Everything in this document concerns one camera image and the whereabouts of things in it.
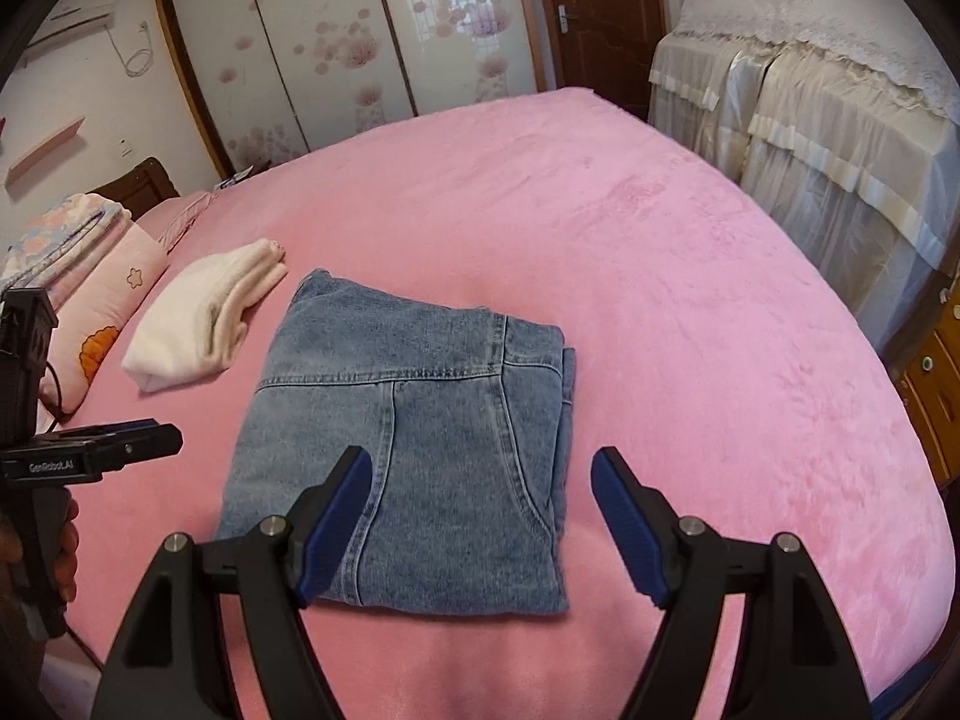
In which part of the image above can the pink printed pillow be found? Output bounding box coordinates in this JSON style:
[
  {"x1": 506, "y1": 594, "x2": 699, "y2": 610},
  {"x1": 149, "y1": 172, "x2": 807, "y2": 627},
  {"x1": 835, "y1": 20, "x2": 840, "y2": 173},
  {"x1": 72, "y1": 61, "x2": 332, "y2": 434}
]
[{"x1": 37, "y1": 221, "x2": 170, "y2": 417}]

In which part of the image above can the white air conditioner cable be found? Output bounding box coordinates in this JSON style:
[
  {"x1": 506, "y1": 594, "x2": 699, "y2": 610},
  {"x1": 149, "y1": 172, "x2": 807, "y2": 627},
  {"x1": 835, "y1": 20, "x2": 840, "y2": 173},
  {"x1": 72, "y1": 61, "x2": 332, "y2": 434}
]
[{"x1": 111, "y1": 13, "x2": 156, "y2": 77}]

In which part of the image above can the folded white cloth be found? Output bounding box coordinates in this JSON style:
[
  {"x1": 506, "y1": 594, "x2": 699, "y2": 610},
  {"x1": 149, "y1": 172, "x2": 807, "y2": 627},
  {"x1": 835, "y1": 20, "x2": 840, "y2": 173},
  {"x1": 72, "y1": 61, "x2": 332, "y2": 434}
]
[{"x1": 121, "y1": 238, "x2": 290, "y2": 393}]

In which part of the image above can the yellow wooden cabinet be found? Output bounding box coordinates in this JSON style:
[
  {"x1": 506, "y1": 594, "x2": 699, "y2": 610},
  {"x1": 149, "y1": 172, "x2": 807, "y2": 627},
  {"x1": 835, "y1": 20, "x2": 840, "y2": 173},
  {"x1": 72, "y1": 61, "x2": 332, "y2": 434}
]
[{"x1": 892, "y1": 292, "x2": 960, "y2": 481}]

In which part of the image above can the dark wooden headboard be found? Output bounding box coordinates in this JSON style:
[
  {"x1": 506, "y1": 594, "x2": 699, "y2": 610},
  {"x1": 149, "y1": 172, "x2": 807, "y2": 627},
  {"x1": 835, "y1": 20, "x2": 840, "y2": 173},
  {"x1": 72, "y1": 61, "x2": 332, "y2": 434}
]
[{"x1": 88, "y1": 157, "x2": 181, "y2": 222}]

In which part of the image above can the folded floral quilt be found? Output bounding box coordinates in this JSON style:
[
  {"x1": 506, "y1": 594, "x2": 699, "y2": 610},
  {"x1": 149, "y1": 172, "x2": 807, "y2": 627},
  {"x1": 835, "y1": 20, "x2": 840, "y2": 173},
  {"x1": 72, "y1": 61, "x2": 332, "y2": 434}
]
[{"x1": 0, "y1": 193, "x2": 136, "y2": 293}]

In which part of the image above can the pink bed blanket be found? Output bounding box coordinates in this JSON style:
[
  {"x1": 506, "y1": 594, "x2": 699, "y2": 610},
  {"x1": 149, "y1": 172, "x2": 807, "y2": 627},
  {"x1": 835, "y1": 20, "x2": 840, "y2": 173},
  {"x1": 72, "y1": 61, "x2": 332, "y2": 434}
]
[{"x1": 37, "y1": 86, "x2": 957, "y2": 720}]

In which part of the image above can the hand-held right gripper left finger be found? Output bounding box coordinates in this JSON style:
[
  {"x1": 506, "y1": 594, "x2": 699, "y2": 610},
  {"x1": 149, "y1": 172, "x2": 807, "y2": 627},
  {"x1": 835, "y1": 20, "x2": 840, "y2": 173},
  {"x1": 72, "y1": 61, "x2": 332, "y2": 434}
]
[{"x1": 90, "y1": 446, "x2": 374, "y2": 720}]

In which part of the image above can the blue denim jacket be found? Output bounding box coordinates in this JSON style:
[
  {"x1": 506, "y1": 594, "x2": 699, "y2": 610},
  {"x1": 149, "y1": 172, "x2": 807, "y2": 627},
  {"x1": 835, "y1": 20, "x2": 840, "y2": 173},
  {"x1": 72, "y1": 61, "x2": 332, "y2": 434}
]
[{"x1": 216, "y1": 268, "x2": 577, "y2": 618}]

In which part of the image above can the white air conditioner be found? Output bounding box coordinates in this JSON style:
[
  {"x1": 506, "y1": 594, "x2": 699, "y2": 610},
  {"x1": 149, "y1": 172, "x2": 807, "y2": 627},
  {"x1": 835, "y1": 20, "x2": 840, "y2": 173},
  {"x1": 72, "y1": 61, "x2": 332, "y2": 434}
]
[{"x1": 22, "y1": 0, "x2": 121, "y2": 53}]

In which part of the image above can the pink wall shelf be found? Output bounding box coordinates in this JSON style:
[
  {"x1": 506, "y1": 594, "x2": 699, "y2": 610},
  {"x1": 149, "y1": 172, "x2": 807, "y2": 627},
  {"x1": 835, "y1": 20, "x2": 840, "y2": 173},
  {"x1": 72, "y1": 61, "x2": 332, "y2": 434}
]
[{"x1": 4, "y1": 116, "x2": 85, "y2": 185}]

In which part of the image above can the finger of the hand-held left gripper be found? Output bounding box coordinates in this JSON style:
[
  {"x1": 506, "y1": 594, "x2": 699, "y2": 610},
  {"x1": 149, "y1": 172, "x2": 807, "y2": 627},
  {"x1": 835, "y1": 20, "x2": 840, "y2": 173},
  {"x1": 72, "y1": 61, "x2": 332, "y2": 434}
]
[{"x1": 56, "y1": 420, "x2": 185, "y2": 472}]

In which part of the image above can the furniture under lace cover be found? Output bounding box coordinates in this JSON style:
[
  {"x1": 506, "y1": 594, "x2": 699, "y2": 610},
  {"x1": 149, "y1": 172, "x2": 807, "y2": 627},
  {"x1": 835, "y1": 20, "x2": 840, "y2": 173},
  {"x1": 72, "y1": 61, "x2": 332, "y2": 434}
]
[{"x1": 646, "y1": 0, "x2": 960, "y2": 361}]

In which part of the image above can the brown wooden door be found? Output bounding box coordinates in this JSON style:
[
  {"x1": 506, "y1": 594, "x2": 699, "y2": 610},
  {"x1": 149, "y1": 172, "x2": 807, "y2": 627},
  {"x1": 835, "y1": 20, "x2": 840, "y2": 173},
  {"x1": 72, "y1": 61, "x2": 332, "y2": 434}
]
[{"x1": 529, "y1": 0, "x2": 668, "y2": 121}]

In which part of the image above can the floral sliding door wardrobe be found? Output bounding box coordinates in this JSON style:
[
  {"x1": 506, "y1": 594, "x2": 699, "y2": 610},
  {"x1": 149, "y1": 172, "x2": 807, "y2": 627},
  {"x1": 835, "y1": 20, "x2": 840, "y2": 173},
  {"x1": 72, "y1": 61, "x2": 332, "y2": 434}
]
[{"x1": 152, "y1": 0, "x2": 560, "y2": 177}]

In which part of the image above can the person's left hand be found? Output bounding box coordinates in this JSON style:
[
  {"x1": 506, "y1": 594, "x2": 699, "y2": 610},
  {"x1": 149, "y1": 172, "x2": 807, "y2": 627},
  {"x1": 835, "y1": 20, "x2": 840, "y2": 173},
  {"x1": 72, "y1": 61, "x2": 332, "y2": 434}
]
[{"x1": 0, "y1": 499, "x2": 80, "y2": 602}]

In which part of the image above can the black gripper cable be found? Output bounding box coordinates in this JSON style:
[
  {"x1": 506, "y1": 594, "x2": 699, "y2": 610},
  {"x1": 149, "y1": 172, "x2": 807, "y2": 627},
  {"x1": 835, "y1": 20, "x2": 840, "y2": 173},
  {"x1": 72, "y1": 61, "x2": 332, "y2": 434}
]
[{"x1": 37, "y1": 360, "x2": 106, "y2": 672}]

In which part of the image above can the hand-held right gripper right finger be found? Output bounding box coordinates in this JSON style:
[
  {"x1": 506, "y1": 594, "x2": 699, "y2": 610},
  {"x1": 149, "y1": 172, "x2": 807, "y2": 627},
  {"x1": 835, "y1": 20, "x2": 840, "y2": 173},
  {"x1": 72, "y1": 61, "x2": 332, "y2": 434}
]
[{"x1": 590, "y1": 448, "x2": 875, "y2": 720}]

